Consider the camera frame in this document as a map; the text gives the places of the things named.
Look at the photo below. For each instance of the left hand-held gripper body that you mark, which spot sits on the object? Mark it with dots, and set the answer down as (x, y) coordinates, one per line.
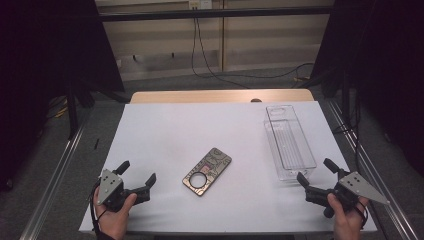
(110, 186)

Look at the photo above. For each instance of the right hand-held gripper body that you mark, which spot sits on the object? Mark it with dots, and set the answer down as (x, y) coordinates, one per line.
(356, 186)

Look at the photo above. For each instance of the clear plastic box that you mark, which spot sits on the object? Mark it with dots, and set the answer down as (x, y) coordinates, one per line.
(290, 146)

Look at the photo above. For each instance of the person's left hand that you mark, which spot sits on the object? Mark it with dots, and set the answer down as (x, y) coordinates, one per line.
(113, 223)

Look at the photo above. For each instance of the person's right hand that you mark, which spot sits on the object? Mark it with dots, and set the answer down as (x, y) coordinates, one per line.
(346, 223)

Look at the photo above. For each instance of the black metal stand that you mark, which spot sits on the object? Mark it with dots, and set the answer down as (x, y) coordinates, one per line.
(71, 113)

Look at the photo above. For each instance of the dark round table grommet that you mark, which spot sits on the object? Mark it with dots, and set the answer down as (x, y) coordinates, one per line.
(256, 100)

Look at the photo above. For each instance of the black curtain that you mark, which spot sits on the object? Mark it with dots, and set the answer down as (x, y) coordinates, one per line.
(40, 50)
(383, 50)

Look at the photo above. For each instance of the black horizontal bar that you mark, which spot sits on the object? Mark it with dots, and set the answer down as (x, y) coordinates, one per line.
(213, 13)

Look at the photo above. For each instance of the aluminium floor rail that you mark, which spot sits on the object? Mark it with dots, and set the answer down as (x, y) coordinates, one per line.
(383, 186)
(50, 190)

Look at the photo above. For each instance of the white wall socket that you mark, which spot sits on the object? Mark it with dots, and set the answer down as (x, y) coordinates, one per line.
(200, 4)

